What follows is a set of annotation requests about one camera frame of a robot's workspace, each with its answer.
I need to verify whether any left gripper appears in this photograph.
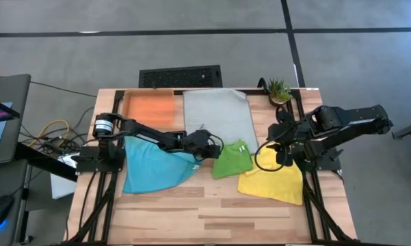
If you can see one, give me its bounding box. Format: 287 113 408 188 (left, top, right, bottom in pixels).
184 128 223 161

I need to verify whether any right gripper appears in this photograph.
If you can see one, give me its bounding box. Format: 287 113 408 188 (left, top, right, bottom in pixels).
266 109 296 168

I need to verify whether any green microfiber towel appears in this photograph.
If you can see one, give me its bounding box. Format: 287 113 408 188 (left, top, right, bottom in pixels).
211 139 254 180

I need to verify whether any grey microfiber towel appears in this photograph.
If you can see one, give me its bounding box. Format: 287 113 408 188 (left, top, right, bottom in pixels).
183 88 260 155

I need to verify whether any yellow microfiber towel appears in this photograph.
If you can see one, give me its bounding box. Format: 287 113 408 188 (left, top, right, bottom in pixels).
237 145 304 206

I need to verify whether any blue microfiber towel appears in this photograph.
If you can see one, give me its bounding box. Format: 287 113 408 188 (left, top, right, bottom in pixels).
122 135 202 195

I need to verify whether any small potted green plant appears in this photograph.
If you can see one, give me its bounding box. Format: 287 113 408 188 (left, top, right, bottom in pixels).
267 78 293 107

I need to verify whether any orange translucent plastic bin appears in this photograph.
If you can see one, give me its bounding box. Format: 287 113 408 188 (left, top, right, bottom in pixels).
122 88 175 129

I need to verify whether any black perforated floor grate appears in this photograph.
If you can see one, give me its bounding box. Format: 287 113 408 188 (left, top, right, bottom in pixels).
138 64 223 89

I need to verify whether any grey desk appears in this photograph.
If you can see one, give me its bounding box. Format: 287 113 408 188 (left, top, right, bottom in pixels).
0 73 78 246

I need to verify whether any black computer mouse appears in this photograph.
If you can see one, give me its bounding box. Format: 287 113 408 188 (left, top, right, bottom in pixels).
0 194 14 230

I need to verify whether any black aluminium table frame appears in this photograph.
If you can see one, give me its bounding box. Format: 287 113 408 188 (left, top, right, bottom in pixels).
54 87 360 246

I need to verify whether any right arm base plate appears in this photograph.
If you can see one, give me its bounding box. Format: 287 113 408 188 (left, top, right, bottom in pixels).
292 143 343 172

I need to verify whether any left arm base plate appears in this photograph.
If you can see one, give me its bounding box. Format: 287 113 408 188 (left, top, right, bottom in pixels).
75 146 126 174

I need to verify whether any black cable bundle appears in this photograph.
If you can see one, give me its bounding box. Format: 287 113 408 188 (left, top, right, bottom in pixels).
18 105 96 158

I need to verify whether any thin black floor cable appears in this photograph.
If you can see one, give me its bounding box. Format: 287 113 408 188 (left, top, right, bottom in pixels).
29 81 98 98

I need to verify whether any yellow cable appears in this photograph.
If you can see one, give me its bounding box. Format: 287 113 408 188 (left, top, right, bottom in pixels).
27 119 71 148

